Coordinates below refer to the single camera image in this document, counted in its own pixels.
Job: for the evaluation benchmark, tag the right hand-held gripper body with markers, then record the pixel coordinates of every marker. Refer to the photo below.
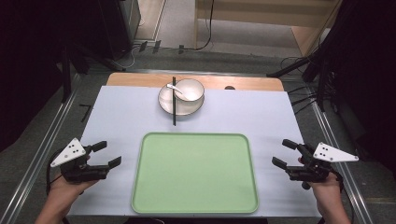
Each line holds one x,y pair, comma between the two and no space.
311,171

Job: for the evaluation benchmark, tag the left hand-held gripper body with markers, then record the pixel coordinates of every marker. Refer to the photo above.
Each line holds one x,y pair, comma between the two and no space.
81,172

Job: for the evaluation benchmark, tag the person's right hand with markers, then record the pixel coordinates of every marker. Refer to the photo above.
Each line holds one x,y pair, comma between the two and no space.
327,188

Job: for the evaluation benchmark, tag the person's left hand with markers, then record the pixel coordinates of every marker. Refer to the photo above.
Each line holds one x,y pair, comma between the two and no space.
63,190

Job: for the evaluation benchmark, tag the white table mat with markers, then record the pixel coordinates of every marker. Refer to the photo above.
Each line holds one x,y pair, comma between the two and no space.
124,118

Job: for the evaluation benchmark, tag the black metal stand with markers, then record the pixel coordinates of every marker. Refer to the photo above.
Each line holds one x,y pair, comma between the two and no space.
311,65
66,77

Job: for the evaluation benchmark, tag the black chopsticks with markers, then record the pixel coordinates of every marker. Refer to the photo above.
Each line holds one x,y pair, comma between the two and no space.
174,115

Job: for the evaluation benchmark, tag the wooden table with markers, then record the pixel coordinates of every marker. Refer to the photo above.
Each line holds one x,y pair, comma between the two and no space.
140,80

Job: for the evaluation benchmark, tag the green tray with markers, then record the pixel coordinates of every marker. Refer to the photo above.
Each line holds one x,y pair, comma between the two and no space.
194,174

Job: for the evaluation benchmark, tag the white plate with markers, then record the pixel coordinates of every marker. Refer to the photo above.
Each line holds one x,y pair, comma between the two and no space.
183,109

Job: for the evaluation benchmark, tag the white spoon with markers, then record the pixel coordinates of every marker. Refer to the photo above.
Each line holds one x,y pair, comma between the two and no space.
180,91

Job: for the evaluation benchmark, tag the white bowl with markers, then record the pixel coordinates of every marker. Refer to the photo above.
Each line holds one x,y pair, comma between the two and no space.
194,87

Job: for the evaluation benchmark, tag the black cabinet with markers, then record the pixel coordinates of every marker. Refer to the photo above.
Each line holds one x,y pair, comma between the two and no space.
120,25

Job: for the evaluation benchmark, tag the metal floor rail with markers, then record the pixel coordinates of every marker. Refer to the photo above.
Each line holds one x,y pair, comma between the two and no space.
37,161
348,177

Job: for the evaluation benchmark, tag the wooden furniture frame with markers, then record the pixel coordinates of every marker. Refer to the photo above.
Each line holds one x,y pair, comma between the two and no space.
267,12

